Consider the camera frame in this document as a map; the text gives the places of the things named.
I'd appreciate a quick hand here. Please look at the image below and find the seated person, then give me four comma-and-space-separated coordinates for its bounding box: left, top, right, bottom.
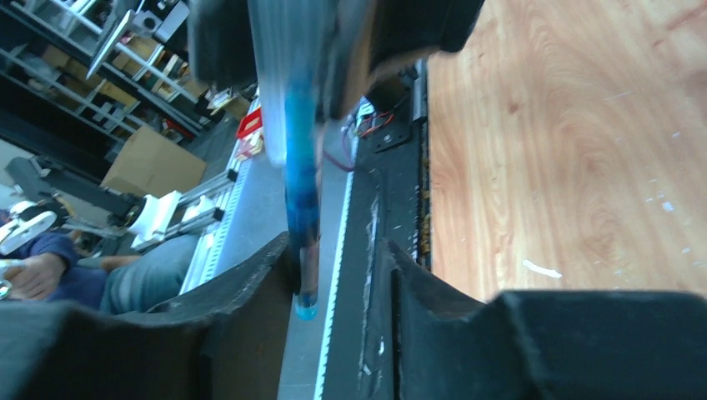
1, 231, 199, 315

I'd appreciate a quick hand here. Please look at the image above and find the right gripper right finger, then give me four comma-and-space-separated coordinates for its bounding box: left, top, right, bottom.
376, 241, 706, 399

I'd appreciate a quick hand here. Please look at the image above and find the metal storage shelf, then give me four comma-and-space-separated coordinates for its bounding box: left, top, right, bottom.
1, 1, 255, 140

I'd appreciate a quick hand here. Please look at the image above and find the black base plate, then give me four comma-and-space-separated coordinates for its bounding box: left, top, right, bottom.
314, 60, 429, 399

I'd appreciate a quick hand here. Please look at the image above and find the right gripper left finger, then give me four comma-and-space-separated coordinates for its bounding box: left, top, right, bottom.
1, 232, 292, 399

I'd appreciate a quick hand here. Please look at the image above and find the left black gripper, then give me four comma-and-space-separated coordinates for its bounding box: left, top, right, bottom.
320, 0, 484, 121

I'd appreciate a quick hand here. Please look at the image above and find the translucent blue pen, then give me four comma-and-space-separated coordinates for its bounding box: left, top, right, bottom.
283, 72, 320, 321

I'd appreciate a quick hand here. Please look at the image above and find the clear pen cap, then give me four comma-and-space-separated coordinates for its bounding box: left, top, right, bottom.
248, 1, 321, 167

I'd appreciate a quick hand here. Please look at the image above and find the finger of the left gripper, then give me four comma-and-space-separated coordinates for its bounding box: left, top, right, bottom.
188, 0, 257, 88

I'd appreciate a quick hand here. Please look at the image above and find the cardboard box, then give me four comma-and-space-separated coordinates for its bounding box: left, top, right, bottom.
101, 126, 207, 198

